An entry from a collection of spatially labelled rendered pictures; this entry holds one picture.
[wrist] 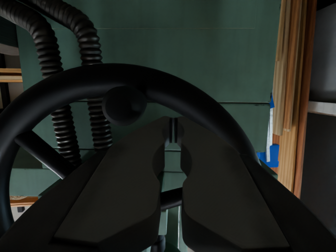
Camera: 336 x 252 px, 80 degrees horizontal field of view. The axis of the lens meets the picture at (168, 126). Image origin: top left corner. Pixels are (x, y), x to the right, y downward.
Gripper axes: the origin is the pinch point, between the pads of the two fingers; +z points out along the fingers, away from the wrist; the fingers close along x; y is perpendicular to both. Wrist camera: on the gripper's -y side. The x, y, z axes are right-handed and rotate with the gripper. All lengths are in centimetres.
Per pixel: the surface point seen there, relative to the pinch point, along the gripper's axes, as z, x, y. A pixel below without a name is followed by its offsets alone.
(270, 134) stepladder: 91, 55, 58
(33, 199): 146, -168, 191
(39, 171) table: 17.4, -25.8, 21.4
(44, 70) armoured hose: 11.4, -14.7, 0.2
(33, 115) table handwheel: 4.6, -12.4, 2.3
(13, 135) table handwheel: 4.0, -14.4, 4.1
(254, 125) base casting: 20.7, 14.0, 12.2
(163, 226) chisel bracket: 21.6, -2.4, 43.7
